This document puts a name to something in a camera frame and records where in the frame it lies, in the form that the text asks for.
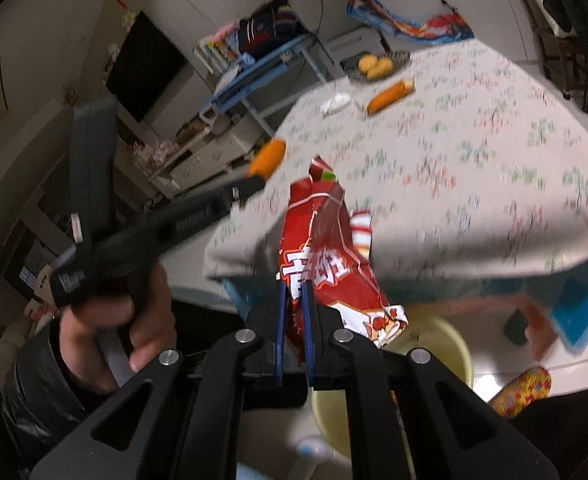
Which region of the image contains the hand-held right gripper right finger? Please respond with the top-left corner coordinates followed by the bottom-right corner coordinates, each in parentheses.
top-left (301, 280), bottom-right (560, 480)

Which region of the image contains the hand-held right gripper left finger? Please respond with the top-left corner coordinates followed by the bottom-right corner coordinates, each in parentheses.
top-left (28, 272), bottom-right (287, 480)

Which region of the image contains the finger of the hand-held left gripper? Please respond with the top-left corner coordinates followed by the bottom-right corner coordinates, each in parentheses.
top-left (226, 174), bottom-right (267, 209)

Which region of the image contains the red snack bag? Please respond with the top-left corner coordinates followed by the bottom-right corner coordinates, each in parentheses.
top-left (278, 156), bottom-right (409, 366)

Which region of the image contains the yellow trash bin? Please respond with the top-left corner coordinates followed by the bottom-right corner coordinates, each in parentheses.
top-left (311, 302), bottom-right (475, 461)

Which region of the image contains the person's left forearm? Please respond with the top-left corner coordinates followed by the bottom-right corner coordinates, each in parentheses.
top-left (1, 317), bottom-right (107, 461)

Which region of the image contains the person's left hand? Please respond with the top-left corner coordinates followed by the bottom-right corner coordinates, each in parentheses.
top-left (58, 260), bottom-right (177, 393)

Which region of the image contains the white drawer cabinet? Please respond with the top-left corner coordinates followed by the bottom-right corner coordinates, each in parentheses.
top-left (114, 122), bottom-right (269, 198)

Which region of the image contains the pink jug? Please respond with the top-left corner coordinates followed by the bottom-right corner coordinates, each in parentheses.
top-left (200, 110), bottom-right (232, 133)

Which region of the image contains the blue desk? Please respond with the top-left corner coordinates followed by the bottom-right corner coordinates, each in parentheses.
top-left (201, 32), bottom-right (335, 136)

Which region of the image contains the small white tissue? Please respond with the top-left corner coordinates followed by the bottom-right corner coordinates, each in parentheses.
top-left (321, 92), bottom-right (352, 113)

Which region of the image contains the row of books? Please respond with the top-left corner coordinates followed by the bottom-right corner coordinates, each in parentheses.
top-left (194, 22), bottom-right (245, 73)

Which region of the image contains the black television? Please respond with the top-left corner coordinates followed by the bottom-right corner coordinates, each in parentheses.
top-left (104, 10), bottom-right (187, 123)

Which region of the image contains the dark striped backpack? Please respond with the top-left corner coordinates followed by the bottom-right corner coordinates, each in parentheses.
top-left (238, 0), bottom-right (307, 56)

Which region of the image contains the white plastic cabinet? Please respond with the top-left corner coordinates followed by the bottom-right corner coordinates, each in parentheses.
top-left (326, 27), bottom-right (389, 81)

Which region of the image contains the wicker basket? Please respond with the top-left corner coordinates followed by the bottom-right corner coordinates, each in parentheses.
top-left (341, 50), bottom-right (412, 83)

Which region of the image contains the floral patterned cushion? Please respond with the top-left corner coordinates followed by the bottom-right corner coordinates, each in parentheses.
top-left (491, 366), bottom-right (552, 418)

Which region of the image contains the colourful hanging cloth bag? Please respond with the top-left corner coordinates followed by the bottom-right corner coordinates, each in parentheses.
top-left (346, 0), bottom-right (475, 41)

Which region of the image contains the blue plastic stool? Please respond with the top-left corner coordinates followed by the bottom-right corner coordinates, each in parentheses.
top-left (549, 255), bottom-right (588, 351)

